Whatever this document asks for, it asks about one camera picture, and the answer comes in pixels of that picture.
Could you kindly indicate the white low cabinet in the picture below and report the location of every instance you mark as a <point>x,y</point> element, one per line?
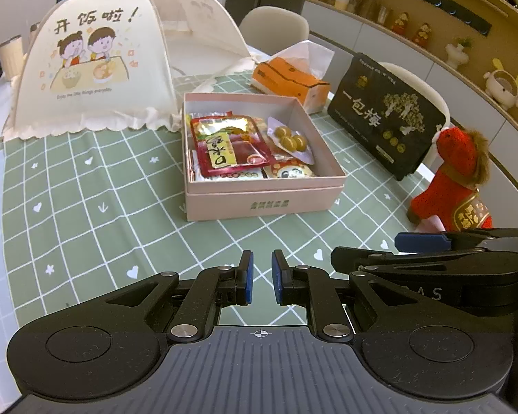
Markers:
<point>349,30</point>

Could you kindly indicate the green checked tablecloth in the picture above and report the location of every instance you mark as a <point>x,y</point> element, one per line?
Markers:
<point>112,189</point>

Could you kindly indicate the glass jar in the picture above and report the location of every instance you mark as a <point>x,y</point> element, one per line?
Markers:
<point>369,6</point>
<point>384,14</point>

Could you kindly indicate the large red snack packet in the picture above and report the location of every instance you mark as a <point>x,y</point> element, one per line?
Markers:
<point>224,146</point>

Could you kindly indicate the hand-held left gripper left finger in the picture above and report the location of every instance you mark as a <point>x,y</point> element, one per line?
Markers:
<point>248,276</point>

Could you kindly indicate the beige chair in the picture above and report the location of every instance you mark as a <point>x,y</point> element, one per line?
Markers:
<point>431,90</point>
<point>276,23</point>

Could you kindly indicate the white vase with plant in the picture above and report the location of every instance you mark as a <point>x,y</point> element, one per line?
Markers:
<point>456,54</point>

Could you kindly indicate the black gold printed bag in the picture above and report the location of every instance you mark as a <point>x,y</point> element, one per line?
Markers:
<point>371,116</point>

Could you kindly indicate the small monkey figurine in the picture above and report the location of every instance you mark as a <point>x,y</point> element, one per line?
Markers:
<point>399,23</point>
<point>423,34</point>

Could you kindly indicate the red plush horse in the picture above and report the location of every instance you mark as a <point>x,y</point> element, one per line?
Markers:
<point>449,181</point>

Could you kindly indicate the pink cardboard box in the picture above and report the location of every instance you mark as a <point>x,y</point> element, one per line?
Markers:
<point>224,205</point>

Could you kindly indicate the cream mesh food cover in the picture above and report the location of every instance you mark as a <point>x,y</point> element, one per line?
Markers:
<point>95,108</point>

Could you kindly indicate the clear green olive packet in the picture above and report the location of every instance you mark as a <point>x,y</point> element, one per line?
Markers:
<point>291,142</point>

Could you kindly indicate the orange tissue box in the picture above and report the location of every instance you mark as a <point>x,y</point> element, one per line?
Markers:
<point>285,80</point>

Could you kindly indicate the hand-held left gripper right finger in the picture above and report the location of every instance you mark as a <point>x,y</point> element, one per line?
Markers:
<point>277,276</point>

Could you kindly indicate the white tissue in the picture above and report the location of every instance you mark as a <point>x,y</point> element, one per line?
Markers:
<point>306,54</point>

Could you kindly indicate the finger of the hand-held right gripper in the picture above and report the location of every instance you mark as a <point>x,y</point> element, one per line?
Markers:
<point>358,258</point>
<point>418,241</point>

